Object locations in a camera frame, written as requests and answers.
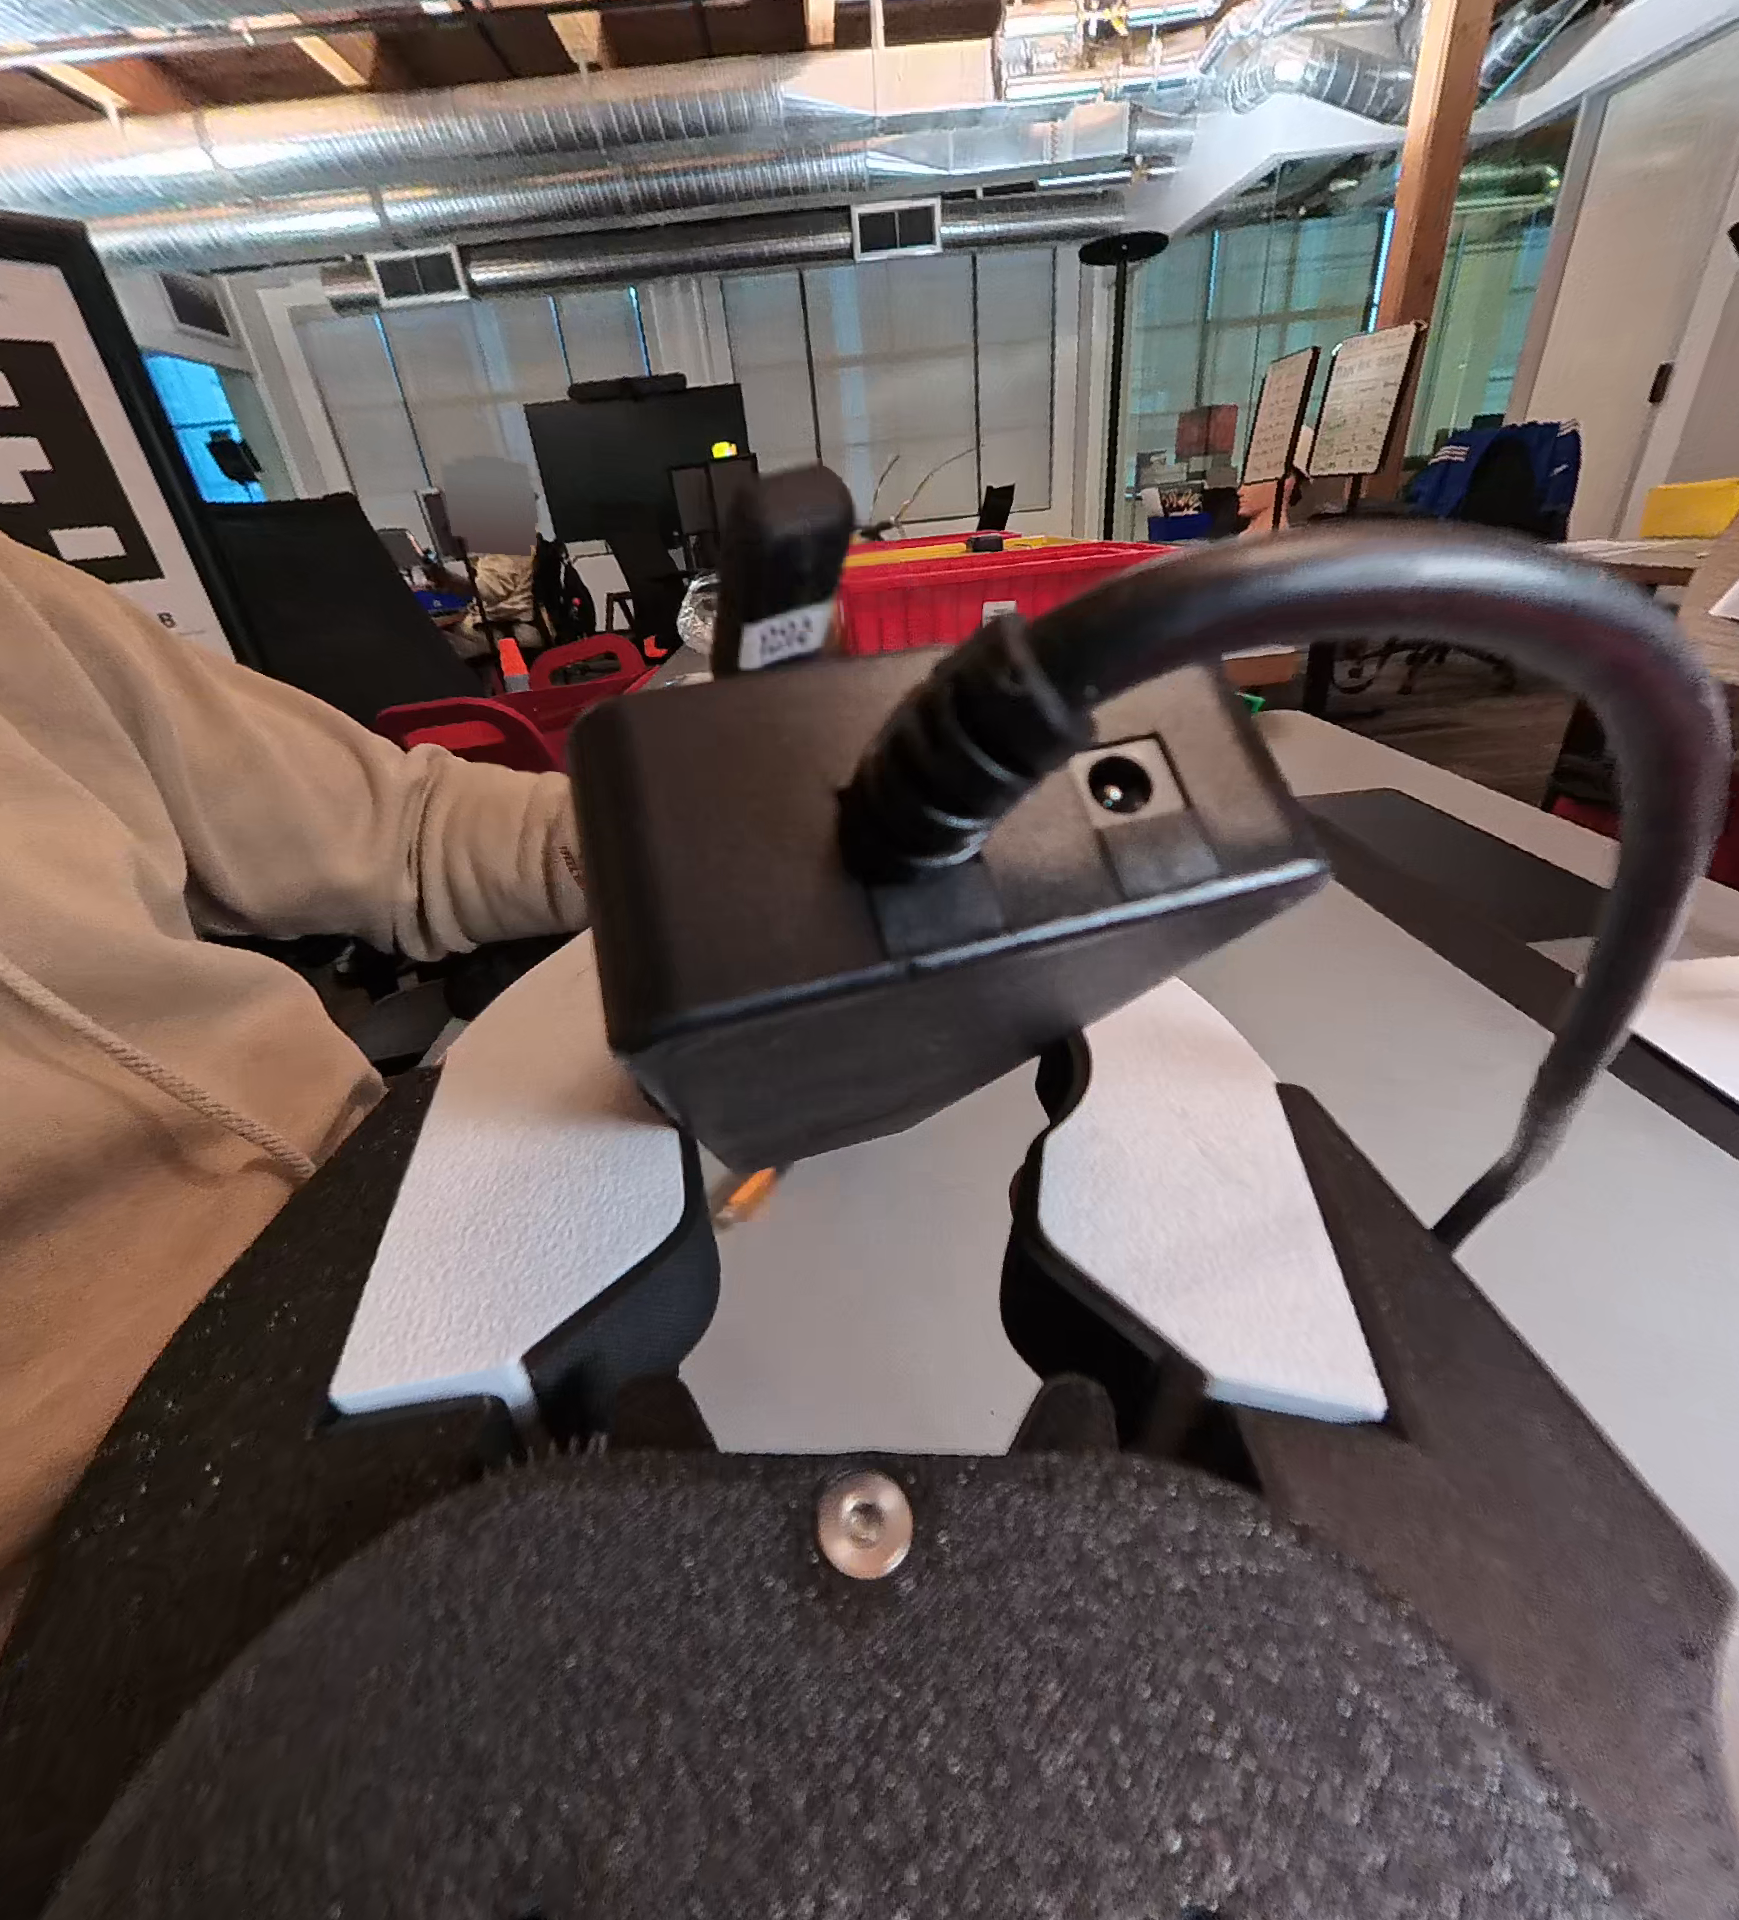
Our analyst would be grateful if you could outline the black panel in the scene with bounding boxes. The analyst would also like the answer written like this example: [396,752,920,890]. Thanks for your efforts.
[206,495,470,726]

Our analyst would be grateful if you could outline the person's left forearm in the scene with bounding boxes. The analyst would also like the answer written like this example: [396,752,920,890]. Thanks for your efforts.
[178,599,596,963]

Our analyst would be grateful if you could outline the blue jacket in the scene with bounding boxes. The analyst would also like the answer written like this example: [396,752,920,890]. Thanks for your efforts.
[1408,420,1584,545]

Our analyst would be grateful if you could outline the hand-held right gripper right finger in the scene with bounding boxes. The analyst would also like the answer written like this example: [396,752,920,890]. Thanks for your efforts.
[1001,974,1397,1426]

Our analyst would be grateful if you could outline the wooden pillar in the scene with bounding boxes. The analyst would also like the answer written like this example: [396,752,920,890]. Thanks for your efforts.
[1370,0,1500,499]

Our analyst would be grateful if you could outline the silver air duct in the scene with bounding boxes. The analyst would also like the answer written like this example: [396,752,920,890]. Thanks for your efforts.
[0,59,1205,275]

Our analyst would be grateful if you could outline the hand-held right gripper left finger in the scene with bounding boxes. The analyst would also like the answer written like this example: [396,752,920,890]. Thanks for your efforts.
[329,938,724,1431]

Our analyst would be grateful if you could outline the black table mat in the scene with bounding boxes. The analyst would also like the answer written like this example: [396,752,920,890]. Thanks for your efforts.
[1300,787,1739,1175]

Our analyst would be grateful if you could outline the red chair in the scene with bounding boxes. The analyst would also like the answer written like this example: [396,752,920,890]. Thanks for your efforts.
[374,637,655,775]

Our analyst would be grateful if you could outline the black tv screen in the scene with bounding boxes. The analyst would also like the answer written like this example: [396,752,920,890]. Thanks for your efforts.
[525,383,751,549]

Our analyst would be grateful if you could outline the black usb hub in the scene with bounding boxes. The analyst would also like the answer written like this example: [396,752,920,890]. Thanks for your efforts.
[570,646,1331,1175]
[835,525,1735,1246]

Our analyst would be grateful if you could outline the person's beige hoodie torso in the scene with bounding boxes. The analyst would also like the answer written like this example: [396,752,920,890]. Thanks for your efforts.
[0,486,395,1817]

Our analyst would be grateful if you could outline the small whiteboard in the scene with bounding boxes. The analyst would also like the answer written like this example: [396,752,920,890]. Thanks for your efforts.
[1237,348,1322,484]

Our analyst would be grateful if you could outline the long red bin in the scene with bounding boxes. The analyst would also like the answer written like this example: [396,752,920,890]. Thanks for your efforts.
[835,531,1181,660]

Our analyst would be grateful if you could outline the yellow bin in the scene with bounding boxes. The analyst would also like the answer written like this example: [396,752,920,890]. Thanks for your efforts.
[1648,476,1739,550]

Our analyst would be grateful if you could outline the large whiteboard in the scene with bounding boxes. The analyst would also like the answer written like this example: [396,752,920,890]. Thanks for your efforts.
[1304,323,1427,481]

